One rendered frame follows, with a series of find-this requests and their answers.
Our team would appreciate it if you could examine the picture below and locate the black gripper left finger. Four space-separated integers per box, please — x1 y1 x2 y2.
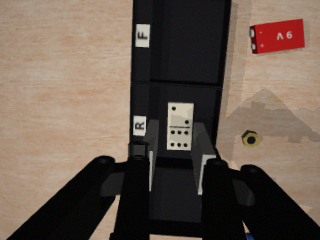
6 119 159 240

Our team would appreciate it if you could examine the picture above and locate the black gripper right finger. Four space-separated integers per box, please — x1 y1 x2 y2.
191 122 320 240

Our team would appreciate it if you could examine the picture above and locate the white domino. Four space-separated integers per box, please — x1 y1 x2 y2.
167 101 193 150

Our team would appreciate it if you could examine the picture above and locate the black divided tray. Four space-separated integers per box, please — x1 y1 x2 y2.
129 0 232 238

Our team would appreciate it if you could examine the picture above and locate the brass hex nut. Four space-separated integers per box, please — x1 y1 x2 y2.
241 130 260 148

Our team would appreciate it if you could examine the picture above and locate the red nine-volt battery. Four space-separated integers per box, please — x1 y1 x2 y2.
249 19 305 54

